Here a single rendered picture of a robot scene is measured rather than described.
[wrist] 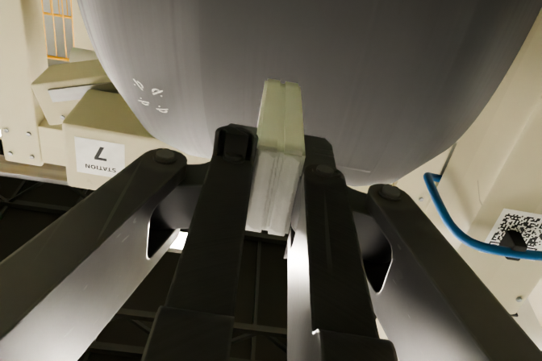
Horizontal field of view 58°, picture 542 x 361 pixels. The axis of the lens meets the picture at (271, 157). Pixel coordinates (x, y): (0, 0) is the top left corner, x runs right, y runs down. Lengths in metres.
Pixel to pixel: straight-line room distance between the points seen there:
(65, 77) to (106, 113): 0.15
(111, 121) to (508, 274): 0.69
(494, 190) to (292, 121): 0.48
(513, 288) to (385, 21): 0.54
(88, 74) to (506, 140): 0.77
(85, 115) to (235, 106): 0.64
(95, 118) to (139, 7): 0.65
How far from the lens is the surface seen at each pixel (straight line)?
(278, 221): 0.15
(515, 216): 0.66
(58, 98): 1.08
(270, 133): 0.15
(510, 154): 0.61
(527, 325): 1.37
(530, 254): 0.67
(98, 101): 1.00
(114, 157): 0.94
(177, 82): 0.33
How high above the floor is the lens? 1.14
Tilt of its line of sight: 35 degrees up
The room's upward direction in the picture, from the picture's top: 169 degrees counter-clockwise
